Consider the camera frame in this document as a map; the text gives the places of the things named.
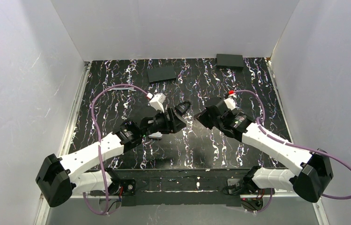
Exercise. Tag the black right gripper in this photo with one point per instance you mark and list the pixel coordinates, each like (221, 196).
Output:
(213, 114)

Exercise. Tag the black flat pad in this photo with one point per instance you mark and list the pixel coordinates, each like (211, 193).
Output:
(161, 74)

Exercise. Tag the white network switch box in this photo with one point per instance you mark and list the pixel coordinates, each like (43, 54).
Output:
(156, 135)

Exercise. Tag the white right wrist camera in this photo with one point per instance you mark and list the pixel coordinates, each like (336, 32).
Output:
(229, 101)

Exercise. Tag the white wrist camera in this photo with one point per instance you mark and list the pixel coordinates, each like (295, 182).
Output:
(229, 101)
(156, 101)

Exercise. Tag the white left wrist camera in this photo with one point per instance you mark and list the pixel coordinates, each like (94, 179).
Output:
(156, 101)

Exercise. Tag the black rectangular box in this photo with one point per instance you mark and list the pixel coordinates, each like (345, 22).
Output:
(231, 61)

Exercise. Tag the silver open-end wrench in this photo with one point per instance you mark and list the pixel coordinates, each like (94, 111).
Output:
(123, 89)

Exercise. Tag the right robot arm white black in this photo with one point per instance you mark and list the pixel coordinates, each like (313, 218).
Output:
(306, 173)

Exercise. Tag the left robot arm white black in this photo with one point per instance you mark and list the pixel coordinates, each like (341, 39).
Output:
(61, 177)

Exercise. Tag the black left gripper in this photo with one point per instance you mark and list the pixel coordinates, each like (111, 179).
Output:
(169, 121)

